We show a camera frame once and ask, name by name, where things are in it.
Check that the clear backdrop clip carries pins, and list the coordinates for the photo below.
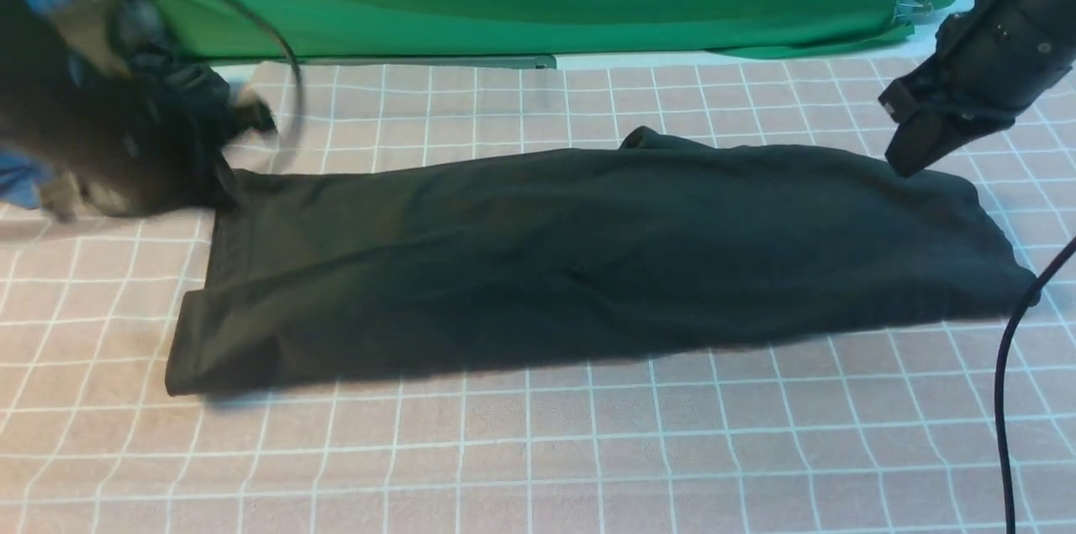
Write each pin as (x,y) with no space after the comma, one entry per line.
(912,11)

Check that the dark gray long-sleeve shirt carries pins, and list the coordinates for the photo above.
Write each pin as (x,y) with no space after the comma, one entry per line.
(557,257)

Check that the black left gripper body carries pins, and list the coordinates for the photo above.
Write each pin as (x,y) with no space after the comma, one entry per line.
(196,115)

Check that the blue crumpled garment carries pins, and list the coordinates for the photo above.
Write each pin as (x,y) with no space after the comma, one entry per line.
(24,84)

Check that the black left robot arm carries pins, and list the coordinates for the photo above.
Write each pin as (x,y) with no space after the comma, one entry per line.
(99,95)

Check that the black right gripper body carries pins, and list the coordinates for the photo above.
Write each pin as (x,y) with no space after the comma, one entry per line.
(960,93)

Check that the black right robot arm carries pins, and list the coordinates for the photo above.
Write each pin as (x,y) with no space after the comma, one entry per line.
(1044,34)

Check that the gray metal backdrop bar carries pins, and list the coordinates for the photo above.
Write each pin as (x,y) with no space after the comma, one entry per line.
(517,62)

